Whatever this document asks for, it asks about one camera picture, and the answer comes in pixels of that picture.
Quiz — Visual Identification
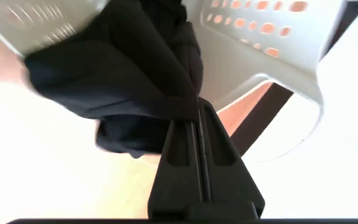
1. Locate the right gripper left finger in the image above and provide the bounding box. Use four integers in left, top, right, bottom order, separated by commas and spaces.
147, 119, 204, 218

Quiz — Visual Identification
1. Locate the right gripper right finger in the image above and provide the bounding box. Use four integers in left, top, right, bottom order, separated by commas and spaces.
198, 96, 265, 218

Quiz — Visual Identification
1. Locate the black T-shirt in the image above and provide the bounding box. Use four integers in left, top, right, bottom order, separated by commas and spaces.
23, 0, 204, 159

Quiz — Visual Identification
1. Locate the white laundry basket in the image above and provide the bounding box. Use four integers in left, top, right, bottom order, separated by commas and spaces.
0, 0, 349, 164

